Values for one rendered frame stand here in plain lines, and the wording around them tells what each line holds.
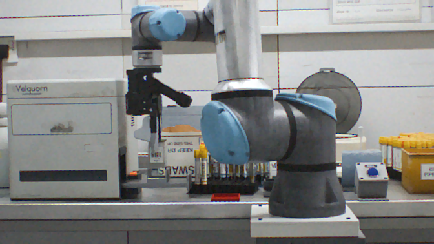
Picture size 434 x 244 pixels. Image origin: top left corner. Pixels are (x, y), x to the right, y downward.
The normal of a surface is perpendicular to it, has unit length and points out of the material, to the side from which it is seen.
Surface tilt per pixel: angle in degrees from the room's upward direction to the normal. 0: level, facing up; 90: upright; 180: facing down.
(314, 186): 71
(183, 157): 89
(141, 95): 90
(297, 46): 90
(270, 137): 99
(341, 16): 92
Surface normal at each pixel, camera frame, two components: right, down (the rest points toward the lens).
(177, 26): 0.46, 0.04
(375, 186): -0.04, 0.55
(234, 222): -0.06, 0.05
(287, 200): -0.60, -0.26
